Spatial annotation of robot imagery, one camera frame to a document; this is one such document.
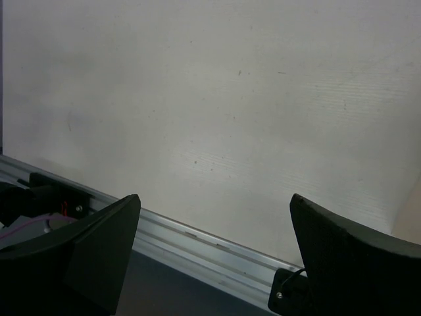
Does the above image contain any aluminium front rail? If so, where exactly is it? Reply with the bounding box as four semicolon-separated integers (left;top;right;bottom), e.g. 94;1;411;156
1;156;303;313

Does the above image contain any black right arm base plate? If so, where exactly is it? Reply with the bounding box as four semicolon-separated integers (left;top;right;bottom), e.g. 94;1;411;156
268;269;316;316

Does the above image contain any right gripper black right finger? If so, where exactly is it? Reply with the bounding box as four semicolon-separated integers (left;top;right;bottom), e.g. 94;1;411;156
289;194;420;315

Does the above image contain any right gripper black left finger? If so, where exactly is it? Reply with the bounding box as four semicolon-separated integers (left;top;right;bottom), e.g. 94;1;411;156
1;194;141;315

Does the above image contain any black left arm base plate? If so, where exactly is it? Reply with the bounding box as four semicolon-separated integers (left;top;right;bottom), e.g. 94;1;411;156
29;172;91;219

